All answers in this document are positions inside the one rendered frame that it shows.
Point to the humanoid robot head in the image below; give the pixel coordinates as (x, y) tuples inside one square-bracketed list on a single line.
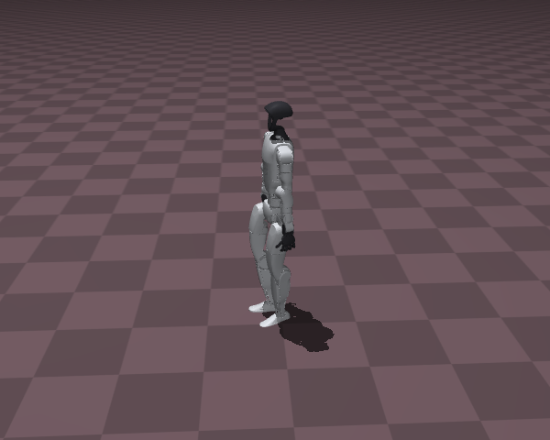
[(278, 110)]

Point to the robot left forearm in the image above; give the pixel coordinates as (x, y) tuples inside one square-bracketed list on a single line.
[(286, 210)]

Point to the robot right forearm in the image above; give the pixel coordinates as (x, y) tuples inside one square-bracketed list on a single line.
[(263, 189)]

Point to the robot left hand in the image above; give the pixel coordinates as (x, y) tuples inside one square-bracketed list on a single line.
[(287, 240)]

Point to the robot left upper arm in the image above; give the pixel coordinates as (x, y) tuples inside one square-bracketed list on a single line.
[(284, 157)]

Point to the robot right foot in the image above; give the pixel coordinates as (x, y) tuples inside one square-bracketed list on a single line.
[(262, 308)]

